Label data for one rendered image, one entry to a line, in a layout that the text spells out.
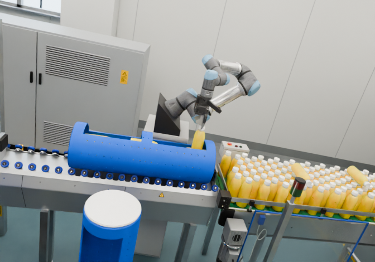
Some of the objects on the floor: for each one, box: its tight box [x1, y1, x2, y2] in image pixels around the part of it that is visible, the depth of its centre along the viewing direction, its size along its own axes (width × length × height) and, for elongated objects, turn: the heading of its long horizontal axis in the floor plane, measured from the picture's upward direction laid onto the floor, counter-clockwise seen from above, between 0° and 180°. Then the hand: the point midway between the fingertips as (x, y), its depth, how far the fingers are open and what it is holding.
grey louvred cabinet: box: [0, 13, 151, 156], centre depth 356 cm, size 54×215×145 cm, turn 63°
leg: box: [39, 210, 50, 262], centre depth 211 cm, size 6×6×63 cm
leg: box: [179, 224, 197, 262], centre depth 228 cm, size 6×6×63 cm
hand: (202, 126), depth 193 cm, fingers closed on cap, 3 cm apart
